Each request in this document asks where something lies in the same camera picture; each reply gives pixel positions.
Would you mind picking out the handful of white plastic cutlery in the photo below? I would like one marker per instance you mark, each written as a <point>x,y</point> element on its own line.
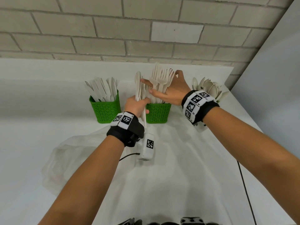
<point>138,84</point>

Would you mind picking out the person's black clothing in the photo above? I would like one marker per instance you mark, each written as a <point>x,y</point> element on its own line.
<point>164,223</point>

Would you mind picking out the bunch of white plastic spoons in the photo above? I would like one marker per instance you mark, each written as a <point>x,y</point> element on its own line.
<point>211,87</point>

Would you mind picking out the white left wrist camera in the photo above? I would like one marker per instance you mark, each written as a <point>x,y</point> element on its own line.
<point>148,152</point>

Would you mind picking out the person's left hand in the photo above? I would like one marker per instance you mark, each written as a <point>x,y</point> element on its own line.
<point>134,106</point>

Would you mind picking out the person's right hand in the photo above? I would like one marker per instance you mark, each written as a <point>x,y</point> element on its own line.
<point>175,90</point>

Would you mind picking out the bunch of white plastic knives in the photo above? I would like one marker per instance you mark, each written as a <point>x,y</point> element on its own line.
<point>100,87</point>

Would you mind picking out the clear plastic bag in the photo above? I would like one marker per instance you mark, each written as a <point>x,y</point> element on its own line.
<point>63,161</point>

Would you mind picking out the person's right forearm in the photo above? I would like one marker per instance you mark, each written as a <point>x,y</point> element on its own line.
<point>253,159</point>

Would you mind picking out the person's left forearm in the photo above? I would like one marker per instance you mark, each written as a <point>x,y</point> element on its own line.
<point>82,187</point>

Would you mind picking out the black wrist band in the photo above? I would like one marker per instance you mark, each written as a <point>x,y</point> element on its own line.
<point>208,110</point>
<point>131,132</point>

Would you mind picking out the handful of white plastic forks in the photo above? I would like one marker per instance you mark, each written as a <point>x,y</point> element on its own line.
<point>161,76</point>

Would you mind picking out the black right wrist band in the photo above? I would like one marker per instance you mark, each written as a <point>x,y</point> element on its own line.
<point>208,110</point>

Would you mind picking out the black left wrist band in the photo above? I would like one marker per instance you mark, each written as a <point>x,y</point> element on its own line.
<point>131,132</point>

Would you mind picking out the black harness buckle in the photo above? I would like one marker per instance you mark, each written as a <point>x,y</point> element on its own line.
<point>126,222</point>
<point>192,220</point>

